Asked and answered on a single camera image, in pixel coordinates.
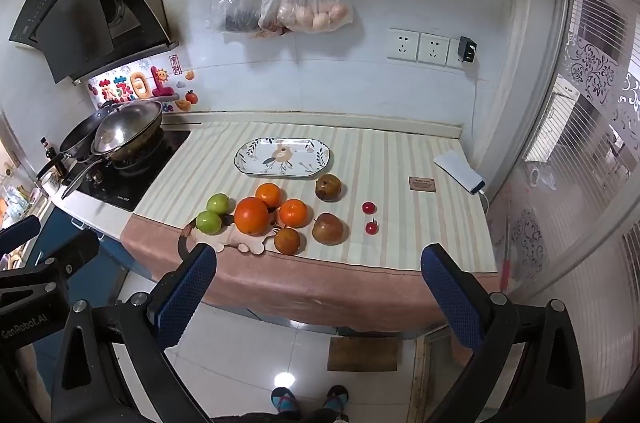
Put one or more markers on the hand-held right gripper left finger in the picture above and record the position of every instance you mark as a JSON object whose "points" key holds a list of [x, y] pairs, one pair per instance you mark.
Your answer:
{"points": [[185, 288]]}

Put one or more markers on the black frying pan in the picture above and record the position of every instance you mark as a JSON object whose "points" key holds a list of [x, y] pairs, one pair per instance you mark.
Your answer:
{"points": [[80, 137]]}

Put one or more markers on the brown tablecloth label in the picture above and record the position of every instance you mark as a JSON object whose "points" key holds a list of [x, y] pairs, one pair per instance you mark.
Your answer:
{"points": [[422, 183]]}

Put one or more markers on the green apple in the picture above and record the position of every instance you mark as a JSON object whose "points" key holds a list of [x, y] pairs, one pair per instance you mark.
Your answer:
{"points": [[208, 222], [218, 204]]}

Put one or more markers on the stemless cherry tomato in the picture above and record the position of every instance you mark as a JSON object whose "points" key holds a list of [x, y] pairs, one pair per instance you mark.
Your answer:
{"points": [[368, 207]]}

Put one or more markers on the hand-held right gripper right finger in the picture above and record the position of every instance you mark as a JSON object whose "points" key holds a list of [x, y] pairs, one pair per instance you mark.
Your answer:
{"points": [[450, 298]]}

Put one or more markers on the white wall socket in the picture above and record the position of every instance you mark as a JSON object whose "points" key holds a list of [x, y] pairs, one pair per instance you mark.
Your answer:
{"points": [[433, 48], [452, 53], [404, 45]]}

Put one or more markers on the colourful wall stickers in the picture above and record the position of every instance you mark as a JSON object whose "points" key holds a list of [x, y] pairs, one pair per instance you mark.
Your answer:
{"points": [[145, 85]]}

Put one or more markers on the person's dark clothing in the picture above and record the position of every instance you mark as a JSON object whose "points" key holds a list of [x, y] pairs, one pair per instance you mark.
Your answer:
{"points": [[280, 419]]}

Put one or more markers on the cherry tomato with stem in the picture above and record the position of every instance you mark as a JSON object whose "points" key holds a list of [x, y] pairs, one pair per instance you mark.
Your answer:
{"points": [[371, 228]]}

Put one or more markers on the brownish red apple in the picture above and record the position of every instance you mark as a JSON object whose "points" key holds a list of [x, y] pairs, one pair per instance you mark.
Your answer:
{"points": [[329, 229], [328, 188]]}

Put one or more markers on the stainless steel wok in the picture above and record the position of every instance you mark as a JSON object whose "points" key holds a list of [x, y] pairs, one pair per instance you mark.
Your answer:
{"points": [[127, 128]]}

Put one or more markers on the black glass gas stove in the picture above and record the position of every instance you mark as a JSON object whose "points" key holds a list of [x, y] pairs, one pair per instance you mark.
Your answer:
{"points": [[150, 168]]}

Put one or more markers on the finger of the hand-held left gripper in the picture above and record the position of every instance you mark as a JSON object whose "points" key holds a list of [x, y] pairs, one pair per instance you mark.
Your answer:
{"points": [[70, 255], [20, 230]]}

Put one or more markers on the black range hood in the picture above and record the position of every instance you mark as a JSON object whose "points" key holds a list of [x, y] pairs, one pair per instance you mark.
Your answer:
{"points": [[65, 18]]}

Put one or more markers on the blue base cabinet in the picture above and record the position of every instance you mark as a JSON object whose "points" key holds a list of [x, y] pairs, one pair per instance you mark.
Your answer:
{"points": [[117, 265]]}

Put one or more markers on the large orange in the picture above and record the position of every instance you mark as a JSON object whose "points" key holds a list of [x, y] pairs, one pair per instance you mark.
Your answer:
{"points": [[251, 216]]}

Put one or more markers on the black plug adapter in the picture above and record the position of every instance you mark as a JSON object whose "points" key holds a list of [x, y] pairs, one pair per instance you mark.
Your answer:
{"points": [[467, 49]]}

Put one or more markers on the floral ceramic plate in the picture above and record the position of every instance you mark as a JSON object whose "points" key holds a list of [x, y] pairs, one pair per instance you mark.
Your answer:
{"points": [[260, 163]]}

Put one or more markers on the cat print placemat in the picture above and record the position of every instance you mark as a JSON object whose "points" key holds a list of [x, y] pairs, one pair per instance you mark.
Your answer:
{"points": [[235, 242]]}

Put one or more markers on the brown floor mat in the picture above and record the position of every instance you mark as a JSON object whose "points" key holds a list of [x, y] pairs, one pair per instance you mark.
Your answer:
{"points": [[362, 354]]}

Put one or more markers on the medium orange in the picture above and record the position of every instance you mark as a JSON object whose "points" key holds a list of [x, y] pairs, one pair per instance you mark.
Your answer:
{"points": [[293, 213], [268, 194]]}

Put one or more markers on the dark bottle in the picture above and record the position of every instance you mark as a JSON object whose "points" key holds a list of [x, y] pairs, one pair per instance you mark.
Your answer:
{"points": [[48, 148]]}

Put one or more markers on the dark brownish tangerine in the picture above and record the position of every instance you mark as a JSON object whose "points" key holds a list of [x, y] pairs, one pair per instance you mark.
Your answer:
{"points": [[287, 240]]}

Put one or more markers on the white power bank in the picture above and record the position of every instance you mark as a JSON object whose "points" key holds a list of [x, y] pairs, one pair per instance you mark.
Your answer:
{"points": [[457, 170]]}

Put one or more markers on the striped beige tablecloth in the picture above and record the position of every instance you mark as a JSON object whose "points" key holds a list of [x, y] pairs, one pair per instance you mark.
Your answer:
{"points": [[400, 153]]}

